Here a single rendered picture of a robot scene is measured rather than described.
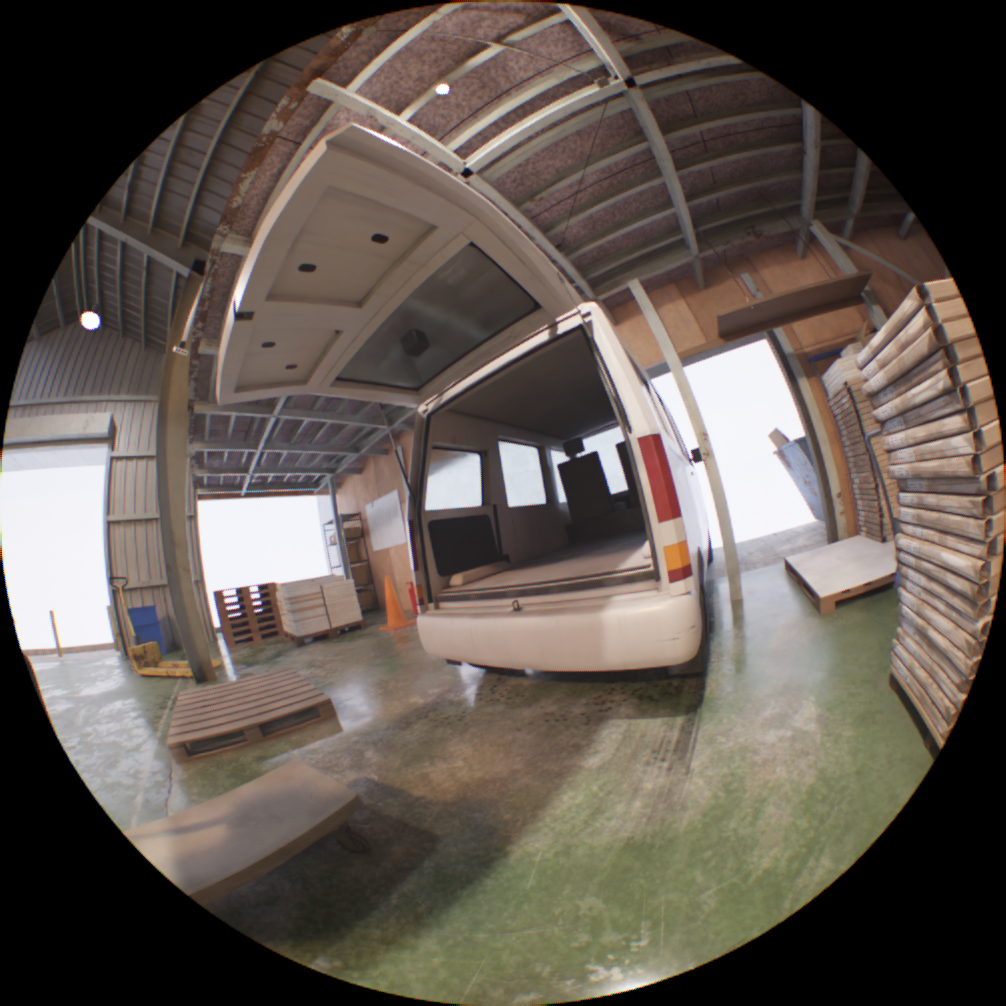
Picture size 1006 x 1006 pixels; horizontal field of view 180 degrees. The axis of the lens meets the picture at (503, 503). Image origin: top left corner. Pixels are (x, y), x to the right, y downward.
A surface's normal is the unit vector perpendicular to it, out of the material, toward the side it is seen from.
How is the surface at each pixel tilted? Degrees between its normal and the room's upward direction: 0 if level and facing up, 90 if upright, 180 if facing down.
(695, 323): 90
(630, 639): 88
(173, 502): 90
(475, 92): 180
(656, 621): 85
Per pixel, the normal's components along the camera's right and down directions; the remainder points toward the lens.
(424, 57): 0.22, 0.97
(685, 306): -0.60, 0.04
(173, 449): 0.77, -0.25
